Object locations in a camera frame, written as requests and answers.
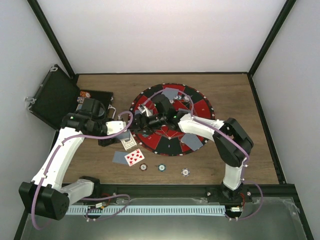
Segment black poker chip case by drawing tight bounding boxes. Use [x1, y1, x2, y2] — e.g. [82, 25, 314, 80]
[27, 64, 114, 130]

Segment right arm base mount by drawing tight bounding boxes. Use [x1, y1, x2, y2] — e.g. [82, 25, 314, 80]
[206, 188, 252, 204]

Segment teal poker chip stack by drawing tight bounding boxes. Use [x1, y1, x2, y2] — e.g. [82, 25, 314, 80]
[158, 164, 166, 172]

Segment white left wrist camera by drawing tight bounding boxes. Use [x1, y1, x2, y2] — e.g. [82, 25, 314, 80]
[105, 120, 127, 136]

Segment black aluminium frame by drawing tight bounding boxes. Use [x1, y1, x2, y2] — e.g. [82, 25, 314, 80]
[13, 0, 315, 240]

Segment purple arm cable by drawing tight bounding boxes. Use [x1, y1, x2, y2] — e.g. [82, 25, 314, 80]
[31, 111, 134, 230]
[142, 90, 264, 222]

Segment brown poker chip stack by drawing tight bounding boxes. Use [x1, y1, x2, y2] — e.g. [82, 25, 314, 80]
[139, 163, 148, 171]

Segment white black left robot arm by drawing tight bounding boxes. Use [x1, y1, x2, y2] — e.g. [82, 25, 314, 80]
[18, 98, 128, 220]

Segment single face-down blue card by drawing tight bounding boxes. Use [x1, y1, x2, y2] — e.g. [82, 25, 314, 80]
[112, 151, 128, 165]

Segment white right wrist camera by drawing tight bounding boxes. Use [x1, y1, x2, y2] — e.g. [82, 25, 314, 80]
[137, 104, 153, 117]

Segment white playing card box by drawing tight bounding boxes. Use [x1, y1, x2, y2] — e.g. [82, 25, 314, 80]
[120, 139, 137, 151]

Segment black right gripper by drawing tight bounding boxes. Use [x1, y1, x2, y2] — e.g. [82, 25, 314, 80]
[127, 113, 167, 136]

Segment face-down cards seat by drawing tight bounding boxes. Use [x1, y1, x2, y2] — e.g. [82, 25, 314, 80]
[180, 133, 203, 151]
[161, 87, 179, 100]

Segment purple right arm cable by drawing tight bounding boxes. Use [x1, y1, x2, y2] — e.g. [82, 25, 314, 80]
[142, 90, 264, 222]

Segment blue patterned card deck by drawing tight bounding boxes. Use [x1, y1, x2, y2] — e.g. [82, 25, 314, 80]
[116, 131, 132, 142]

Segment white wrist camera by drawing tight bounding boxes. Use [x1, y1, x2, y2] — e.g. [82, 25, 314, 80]
[105, 120, 127, 136]
[137, 104, 153, 117]

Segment face-up hearts playing card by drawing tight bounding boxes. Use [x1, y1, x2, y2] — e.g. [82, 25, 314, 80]
[124, 149, 145, 167]

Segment light blue slotted cable duct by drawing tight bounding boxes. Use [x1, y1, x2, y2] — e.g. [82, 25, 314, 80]
[66, 205, 226, 217]

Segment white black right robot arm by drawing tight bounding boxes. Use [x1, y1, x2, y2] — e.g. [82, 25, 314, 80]
[131, 94, 254, 202]

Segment face-down cards top seat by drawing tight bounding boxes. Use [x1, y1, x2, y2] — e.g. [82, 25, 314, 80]
[161, 87, 179, 100]

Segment blue white poker chip stack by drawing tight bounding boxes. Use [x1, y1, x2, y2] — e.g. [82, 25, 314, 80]
[181, 168, 190, 177]

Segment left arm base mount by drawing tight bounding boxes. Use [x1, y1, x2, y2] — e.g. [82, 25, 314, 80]
[79, 189, 117, 203]

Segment round red black poker mat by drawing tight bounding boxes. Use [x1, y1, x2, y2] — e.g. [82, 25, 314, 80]
[129, 83, 215, 156]

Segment orange chip stack in case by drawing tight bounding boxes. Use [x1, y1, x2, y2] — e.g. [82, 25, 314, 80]
[79, 91, 91, 98]

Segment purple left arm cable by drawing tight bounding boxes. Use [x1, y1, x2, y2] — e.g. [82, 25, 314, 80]
[31, 111, 134, 230]

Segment grey striped chips in case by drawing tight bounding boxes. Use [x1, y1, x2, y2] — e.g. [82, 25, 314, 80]
[77, 97, 84, 104]

